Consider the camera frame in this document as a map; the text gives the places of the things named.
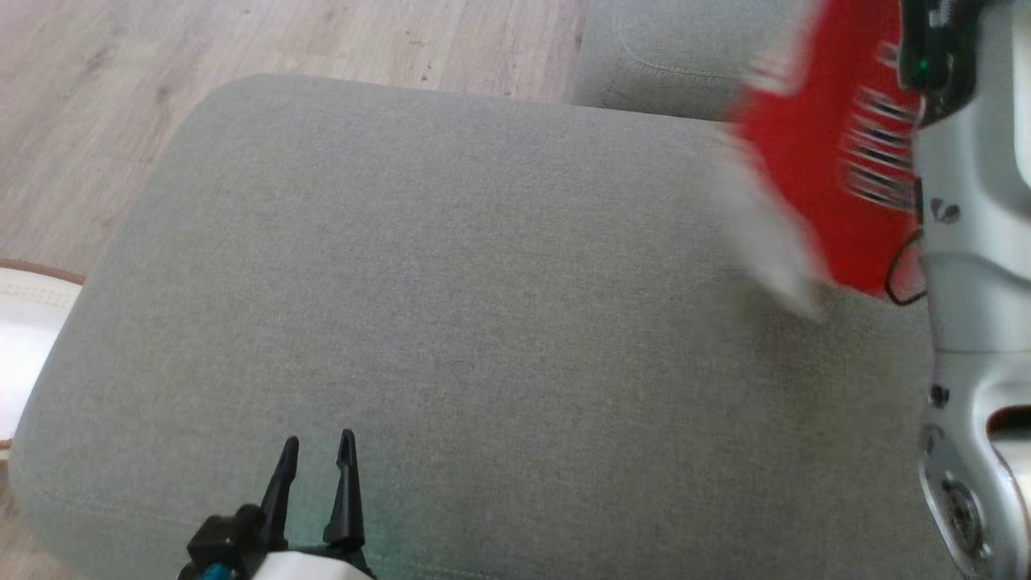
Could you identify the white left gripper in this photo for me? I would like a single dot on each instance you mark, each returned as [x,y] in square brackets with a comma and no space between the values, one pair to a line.
[310,568]

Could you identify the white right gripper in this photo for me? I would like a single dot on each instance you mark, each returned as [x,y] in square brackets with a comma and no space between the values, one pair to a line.
[938,56]

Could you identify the red shorts white stripe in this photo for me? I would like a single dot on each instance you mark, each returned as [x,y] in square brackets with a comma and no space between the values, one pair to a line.
[813,145]

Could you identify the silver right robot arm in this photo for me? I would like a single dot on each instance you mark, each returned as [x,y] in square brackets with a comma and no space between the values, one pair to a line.
[979,266]

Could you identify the grey sofa seat cushion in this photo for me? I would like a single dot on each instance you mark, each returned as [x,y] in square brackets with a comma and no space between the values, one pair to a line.
[483,338]

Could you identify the white laundry basket brown rim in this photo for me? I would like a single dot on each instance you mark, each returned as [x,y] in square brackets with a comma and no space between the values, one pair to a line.
[28,354]

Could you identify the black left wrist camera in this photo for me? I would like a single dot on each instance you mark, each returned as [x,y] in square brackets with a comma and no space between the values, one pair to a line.
[225,540]

